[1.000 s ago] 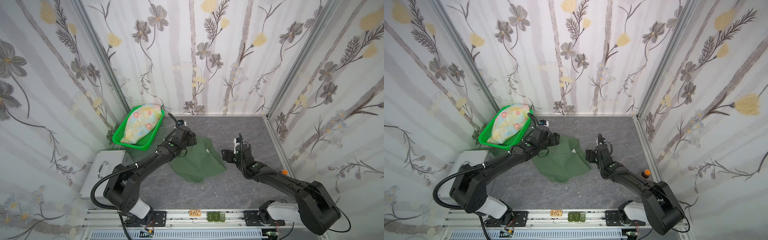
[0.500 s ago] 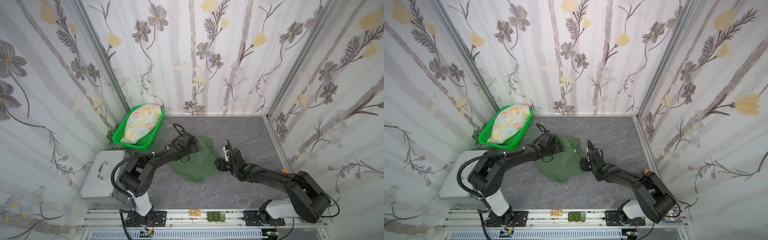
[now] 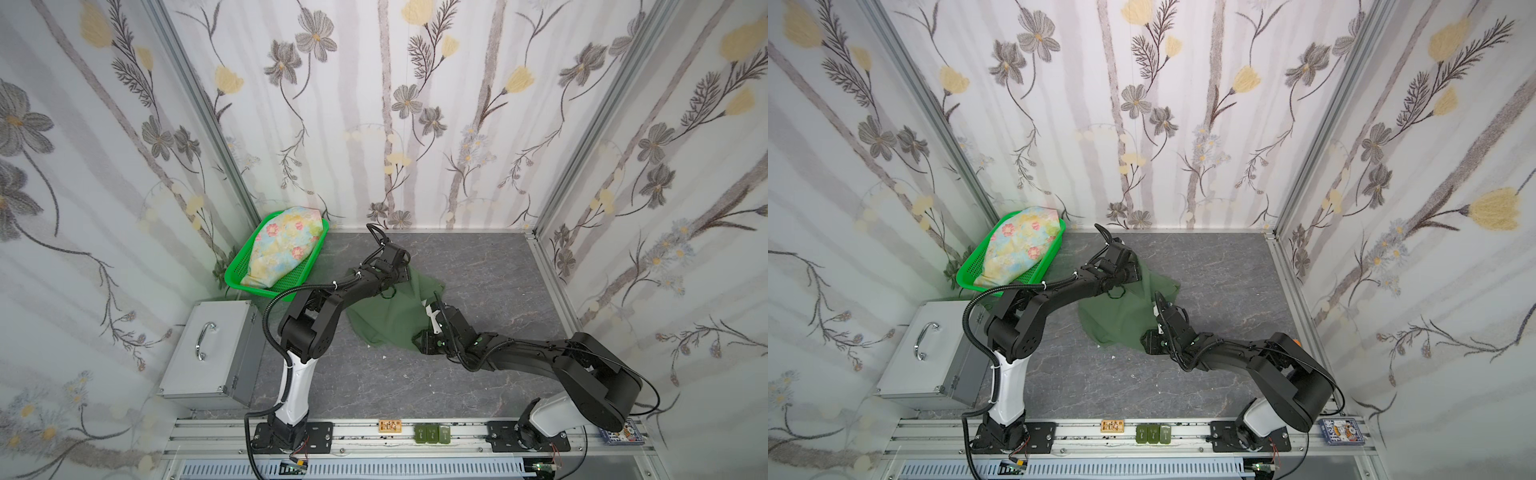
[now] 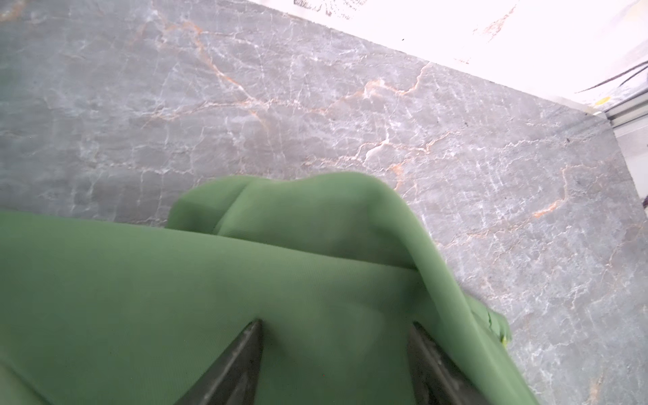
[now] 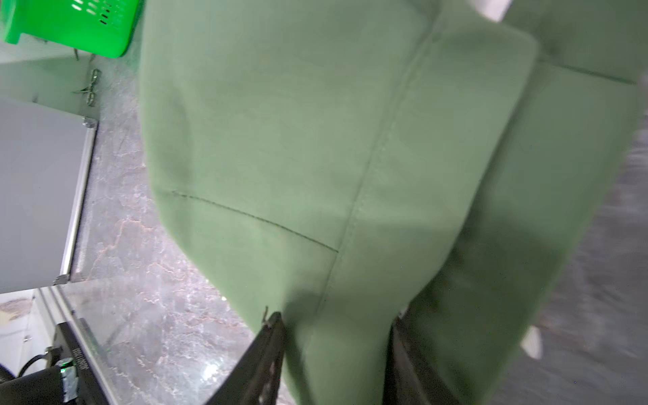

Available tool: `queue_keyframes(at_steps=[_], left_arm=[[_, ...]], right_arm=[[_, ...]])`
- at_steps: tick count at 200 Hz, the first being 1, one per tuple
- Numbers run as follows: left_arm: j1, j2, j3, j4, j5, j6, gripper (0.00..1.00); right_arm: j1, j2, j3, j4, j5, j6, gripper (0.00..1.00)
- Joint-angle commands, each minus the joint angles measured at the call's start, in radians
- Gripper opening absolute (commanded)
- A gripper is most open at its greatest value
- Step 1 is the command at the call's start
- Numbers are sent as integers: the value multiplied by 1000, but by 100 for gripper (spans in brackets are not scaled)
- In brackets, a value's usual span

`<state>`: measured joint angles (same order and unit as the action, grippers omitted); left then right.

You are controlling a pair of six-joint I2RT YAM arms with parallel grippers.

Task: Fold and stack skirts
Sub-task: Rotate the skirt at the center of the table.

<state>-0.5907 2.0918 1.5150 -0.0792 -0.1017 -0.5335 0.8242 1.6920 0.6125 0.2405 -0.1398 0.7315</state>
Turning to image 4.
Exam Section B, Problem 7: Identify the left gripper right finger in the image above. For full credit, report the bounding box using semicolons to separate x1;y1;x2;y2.
407;322;489;405

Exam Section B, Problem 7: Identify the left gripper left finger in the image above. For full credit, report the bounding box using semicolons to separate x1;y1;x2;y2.
175;319;263;405

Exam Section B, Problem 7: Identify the green skirt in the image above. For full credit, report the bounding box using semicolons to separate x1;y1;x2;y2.
1;172;536;404

